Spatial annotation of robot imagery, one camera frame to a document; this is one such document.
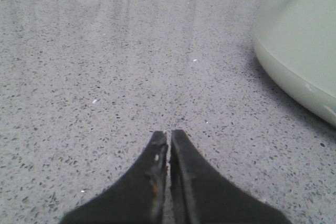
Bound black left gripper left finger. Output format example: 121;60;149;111
61;131;168;223

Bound pale green electric cooking pot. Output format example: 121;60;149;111
253;0;335;125

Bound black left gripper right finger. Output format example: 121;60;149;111
170;130;290;223

